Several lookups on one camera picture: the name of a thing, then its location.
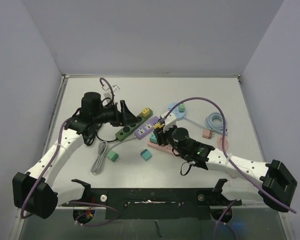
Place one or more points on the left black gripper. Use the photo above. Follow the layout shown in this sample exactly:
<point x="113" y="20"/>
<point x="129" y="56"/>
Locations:
<point x="128" y="118"/>

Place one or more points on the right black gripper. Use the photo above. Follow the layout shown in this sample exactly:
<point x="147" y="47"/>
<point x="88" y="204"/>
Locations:
<point x="161" y="136"/>

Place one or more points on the teal charger plug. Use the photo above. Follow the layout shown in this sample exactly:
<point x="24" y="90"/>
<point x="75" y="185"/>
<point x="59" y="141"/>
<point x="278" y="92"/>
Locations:
<point x="145" y="154"/>
<point x="153" y="139"/>

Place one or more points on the yellow charger plug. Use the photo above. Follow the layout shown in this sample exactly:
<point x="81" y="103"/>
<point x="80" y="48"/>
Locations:
<point x="145" y="112"/>

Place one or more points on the green charger plug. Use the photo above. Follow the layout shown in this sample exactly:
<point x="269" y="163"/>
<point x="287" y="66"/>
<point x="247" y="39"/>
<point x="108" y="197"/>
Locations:
<point x="182" y="108"/>
<point x="112" y="156"/>

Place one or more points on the pink charger plug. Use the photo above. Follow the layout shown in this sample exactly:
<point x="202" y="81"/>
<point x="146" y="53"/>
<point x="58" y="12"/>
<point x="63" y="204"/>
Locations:
<point x="158" y="126"/>
<point x="207" y="134"/>

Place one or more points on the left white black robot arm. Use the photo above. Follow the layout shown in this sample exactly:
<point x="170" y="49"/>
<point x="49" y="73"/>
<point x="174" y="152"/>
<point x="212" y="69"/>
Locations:
<point x="32" y="190"/>

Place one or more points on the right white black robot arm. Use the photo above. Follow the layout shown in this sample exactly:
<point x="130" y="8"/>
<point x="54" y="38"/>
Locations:
<point x="271" y="183"/>

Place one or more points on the pink power strip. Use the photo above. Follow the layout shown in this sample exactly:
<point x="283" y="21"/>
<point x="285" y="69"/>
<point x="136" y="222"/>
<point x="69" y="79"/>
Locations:
<point x="165" y="148"/>

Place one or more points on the green power strip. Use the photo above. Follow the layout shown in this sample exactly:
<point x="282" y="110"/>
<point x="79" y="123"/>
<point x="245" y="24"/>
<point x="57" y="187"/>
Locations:
<point x="126" y="131"/>

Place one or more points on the purple power strip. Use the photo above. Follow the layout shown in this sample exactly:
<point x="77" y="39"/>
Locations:
<point x="146" y="128"/>

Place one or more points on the blue round power socket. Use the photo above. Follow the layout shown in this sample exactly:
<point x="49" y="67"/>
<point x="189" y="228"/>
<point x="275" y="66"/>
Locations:
<point x="176" y="112"/>

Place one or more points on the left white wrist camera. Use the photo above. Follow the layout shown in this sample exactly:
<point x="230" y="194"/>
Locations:
<point x="108" y="93"/>

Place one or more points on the aluminium frame rail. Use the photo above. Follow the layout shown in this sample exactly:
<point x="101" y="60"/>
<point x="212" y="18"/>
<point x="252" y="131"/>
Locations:
<point x="215" y="104"/>

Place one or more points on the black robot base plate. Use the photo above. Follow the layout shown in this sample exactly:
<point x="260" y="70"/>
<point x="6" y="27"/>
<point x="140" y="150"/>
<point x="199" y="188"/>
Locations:
<point x="155" y="204"/>

